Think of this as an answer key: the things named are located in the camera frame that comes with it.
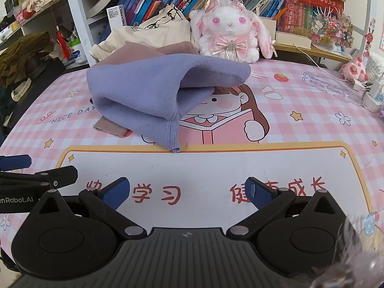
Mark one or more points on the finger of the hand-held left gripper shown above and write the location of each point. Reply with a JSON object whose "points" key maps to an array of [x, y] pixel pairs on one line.
{"points": [[60, 174], [16, 162]]}

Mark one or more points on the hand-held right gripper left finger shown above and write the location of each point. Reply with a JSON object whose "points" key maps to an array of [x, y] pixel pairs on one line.
{"points": [[118, 193]]}

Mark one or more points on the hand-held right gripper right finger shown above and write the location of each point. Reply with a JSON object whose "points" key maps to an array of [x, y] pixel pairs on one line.
{"points": [[261, 194]]}

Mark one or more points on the purple knit sweater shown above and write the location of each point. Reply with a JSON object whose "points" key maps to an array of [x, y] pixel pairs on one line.
{"points": [[150, 96]]}

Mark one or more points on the beige wristwatch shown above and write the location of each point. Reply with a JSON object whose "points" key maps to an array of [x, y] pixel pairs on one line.
{"points": [[20, 91]]}

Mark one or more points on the pink checked desk mat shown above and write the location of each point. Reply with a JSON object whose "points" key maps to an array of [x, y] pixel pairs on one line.
{"points": [[300, 111]]}

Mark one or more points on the dark crumpled cloth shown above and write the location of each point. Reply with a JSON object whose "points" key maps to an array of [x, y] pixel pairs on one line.
{"points": [[27, 54]]}

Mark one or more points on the white bottle green cap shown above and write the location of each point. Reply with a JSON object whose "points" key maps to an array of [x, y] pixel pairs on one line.
{"points": [[77, 52]]}

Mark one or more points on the red tassel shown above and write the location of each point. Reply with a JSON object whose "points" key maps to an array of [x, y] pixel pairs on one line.
{"points": [[61, 43]]}

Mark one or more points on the mauve garment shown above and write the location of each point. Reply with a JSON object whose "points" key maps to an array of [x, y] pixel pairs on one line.
{"points": [[135, 55]]}

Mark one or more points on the white charger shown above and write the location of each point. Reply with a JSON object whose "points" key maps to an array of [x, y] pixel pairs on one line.
{"points": [[357, 85]]}

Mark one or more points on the white power strip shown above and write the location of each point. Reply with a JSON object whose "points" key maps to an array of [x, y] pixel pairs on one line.
{"points": [[373, 99]]}

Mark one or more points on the low wooden ledge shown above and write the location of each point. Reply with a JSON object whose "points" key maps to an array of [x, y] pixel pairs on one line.
{"points": [[330, 54]]}

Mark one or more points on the small pink plush toy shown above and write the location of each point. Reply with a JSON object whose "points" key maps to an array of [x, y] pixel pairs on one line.
{"points": [[354, 69]]}

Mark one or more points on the cream cardboard box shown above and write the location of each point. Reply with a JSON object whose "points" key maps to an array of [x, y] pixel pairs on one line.
{"points": [[288, 37]]}

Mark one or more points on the beige printed t-shirt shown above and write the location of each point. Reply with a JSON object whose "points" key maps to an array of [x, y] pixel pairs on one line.
{"points": [[144, 33]]}

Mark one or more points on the white barcode box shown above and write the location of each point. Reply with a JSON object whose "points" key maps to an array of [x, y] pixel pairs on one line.
{"points": [[115, 18]]}

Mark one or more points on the white pink bunny plush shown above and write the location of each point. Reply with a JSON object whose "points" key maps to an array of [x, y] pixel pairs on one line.
{"points": [[228, 27]]}

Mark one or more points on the bead flower ornament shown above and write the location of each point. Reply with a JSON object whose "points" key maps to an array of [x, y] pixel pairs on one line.
{"points": [[331, 27]]}

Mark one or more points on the row of red books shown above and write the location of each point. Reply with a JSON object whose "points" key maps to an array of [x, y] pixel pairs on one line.
{"points": [[303, 15]]}

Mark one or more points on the white shelf post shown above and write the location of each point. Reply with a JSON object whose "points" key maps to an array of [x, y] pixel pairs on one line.
{"points": [[78, 15]]}

